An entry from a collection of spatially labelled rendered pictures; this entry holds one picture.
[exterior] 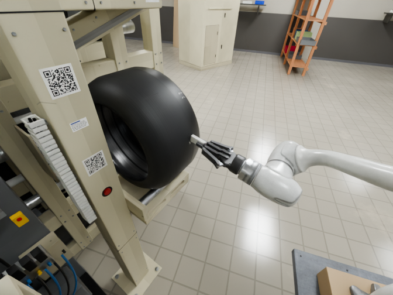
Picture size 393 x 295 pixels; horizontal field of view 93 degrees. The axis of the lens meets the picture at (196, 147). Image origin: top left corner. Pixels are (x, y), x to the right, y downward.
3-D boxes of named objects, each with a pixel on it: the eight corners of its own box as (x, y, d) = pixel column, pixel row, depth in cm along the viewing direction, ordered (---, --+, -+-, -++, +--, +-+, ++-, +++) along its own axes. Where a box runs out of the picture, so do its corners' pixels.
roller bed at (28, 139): (57, 182, 99) (27, 137, 80) (44, 170, 105) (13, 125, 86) (92, 161, 112) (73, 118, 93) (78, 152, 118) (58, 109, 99)
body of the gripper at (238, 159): (250, 154, 71) (228, 142, 74) (240, 167, 65) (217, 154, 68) (243, 167, 76) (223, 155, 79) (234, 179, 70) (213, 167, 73)
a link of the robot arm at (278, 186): (245, 192, 70) (258, 170, 77) (286, 218, 64) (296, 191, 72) (255, 176, 62) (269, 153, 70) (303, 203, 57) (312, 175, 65)
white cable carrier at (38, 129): (89, 224, 77) (28, 124, 47) (82, 218, 79) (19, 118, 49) (99, 216, 80) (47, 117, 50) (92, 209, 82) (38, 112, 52)
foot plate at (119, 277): (135, 304, 132) (135, 302, 130) (111, 278, 143) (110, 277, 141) (162, 268, 149) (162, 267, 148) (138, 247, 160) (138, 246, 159)
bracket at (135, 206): (145, 222, 89) (142, 210, 83) (94, 183, 106) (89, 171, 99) (150, 216, 91) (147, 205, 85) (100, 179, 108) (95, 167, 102)
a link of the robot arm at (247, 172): (256, 174, 63) (240, 165, 65) (247, 190, 69) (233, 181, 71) (265, 160, 69) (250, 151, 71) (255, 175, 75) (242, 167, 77)
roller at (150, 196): (137, 207, 92) (142, 211, 90) (134, 201, 90) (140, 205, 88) (181, 167, 115) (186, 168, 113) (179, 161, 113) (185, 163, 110)
